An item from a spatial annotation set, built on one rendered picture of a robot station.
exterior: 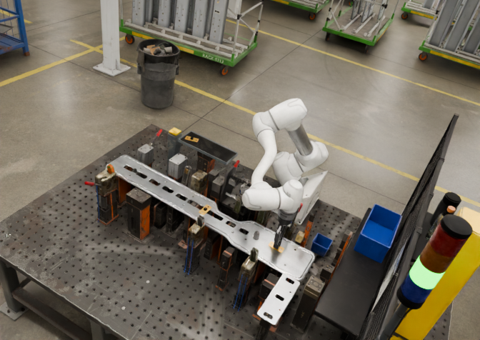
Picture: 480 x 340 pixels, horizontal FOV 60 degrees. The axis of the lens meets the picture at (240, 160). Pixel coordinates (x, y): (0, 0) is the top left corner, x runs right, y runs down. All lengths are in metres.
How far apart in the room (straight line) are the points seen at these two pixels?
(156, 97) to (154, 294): 3.15
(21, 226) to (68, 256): 0.38
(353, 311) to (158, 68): 3.58
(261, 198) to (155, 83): 3.31
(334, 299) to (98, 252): 1.36
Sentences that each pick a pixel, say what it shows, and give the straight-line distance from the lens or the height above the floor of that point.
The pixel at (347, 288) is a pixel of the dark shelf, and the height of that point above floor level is 1.03.
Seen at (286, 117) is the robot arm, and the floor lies 1.53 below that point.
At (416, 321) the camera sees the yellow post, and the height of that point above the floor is 1.60.
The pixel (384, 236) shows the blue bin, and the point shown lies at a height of 1.03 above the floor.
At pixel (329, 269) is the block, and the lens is 2.21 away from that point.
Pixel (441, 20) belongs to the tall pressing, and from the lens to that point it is 8.75.
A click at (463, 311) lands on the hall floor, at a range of 4.00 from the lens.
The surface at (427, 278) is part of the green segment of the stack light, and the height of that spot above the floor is 1.91.
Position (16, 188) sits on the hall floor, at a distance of 4.21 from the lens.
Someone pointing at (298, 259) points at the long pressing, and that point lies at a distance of 2.30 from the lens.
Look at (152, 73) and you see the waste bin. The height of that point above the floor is 0.48.
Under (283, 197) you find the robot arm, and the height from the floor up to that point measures 1.41.
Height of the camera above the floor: 2.69
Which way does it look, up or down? 36 degrees down
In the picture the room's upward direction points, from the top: 11 degrees clockwise
